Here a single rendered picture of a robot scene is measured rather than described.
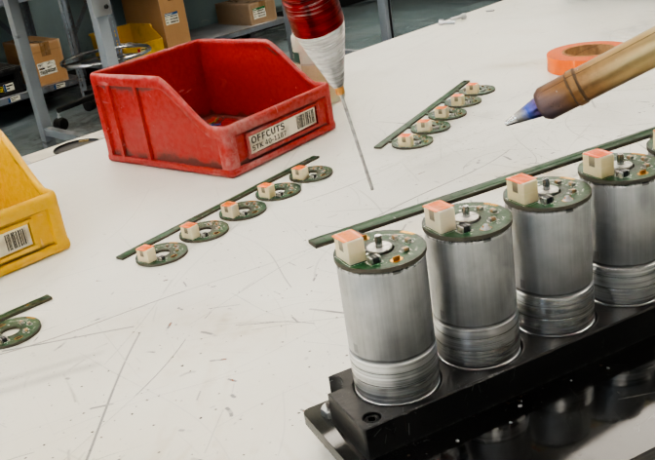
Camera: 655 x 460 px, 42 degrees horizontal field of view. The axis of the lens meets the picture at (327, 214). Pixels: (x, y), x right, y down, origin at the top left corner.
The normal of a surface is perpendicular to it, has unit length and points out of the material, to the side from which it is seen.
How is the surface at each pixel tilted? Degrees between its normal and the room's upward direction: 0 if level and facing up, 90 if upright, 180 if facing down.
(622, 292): 90
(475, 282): 90
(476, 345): 90
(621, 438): 0
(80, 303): 0
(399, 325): 90
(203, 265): 0
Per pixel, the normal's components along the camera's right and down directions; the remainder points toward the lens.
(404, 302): 0.40, 0.29
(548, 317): -0.36, 0.40
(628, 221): -0.11, 0.38
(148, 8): -0.65, 0.40
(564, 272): 0.14, 0.35
